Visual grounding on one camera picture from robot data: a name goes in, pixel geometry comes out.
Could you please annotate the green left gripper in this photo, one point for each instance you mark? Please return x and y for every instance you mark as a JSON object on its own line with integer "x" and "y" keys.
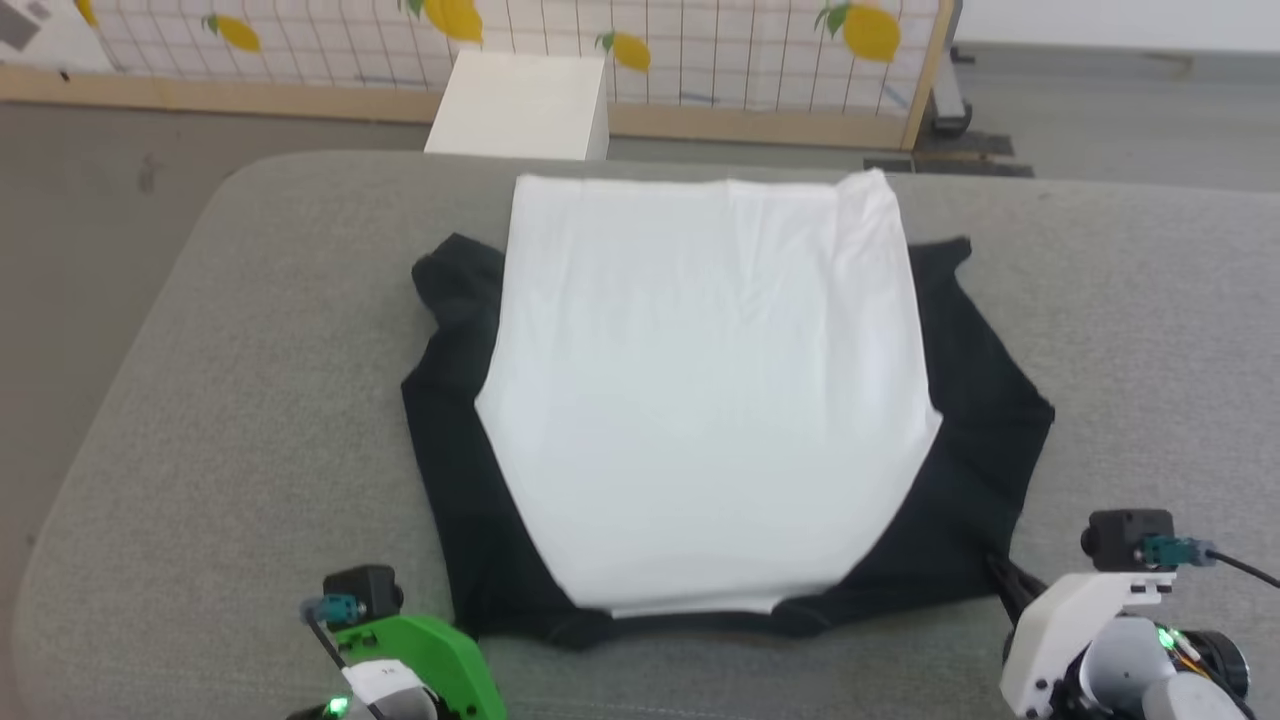
{"x": 440, "y": 655}

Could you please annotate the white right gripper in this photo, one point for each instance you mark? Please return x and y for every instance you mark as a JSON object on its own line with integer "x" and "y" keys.
{"x": 1065, "y": 625}

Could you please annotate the black and white shirt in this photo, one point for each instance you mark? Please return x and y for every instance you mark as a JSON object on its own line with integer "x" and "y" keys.
{"x": 700, "y": 400}

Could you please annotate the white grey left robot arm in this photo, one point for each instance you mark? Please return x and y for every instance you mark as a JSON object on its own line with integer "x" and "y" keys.
{"x": 385, "y": 695}

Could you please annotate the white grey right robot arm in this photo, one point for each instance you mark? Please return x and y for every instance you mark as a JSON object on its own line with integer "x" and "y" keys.
{"x": 1150, "y": 670}

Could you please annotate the grey stand with caster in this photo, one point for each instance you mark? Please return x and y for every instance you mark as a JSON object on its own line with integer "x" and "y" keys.
{"x": 950, "y": 95}

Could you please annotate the white box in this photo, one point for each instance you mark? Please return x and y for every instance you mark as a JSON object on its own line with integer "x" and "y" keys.
{"x": 520, "y": 105}

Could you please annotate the lemon print grid panel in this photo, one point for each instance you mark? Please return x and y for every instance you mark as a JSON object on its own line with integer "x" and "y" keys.
{"x": 760, "y": 50}

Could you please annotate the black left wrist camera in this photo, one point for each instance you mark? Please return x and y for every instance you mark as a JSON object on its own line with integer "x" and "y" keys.
{"x": 365, "y": 592}

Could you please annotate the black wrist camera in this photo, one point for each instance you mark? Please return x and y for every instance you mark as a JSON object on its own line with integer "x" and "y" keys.
{"x": 1130, "y": 535}
{"x": 365, "y": 592}

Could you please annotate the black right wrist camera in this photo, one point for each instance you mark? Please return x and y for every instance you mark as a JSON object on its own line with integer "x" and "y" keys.
{"x": 1130, "y": 535}

